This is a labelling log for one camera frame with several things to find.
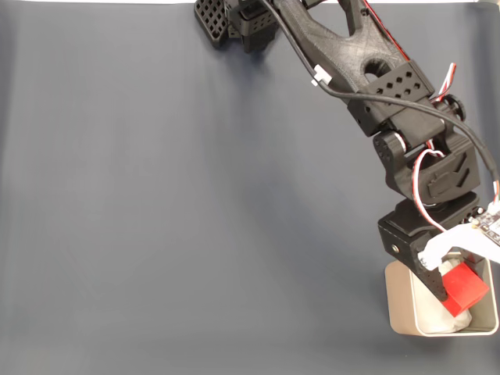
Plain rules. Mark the camera circuit board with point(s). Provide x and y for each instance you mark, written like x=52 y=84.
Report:
x=490 y=228

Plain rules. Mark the beige metal box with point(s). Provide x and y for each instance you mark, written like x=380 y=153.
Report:
x=398 y=304

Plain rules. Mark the white crumpled paper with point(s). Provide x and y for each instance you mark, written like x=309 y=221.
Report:
x=437 y=316

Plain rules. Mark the red cube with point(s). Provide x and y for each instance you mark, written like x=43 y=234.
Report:
x=465 y=289

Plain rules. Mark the blue-grey table mat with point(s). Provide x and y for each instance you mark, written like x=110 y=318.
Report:
x=156 y=195

